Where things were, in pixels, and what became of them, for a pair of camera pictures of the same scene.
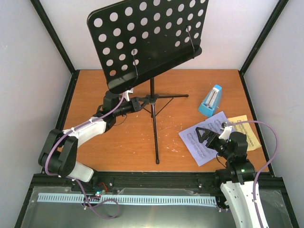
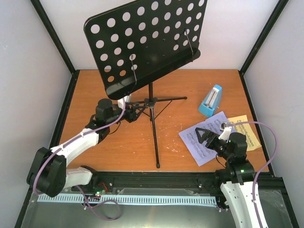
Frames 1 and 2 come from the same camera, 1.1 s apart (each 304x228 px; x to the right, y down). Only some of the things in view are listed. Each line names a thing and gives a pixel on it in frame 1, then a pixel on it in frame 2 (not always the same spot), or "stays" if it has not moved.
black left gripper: x=136 y=104 → x=130 y=118
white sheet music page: x=201 y=153 stays
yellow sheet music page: x=252 y=141 stays
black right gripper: x=212 y=137 stays
